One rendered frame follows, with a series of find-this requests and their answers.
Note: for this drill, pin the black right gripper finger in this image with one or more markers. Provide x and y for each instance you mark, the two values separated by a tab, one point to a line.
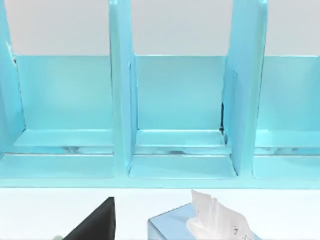
100	222

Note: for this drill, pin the blue tissue box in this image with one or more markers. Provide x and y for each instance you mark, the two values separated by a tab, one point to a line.
200	220

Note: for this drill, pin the light blue rack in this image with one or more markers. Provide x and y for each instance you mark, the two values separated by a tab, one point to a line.
160	112

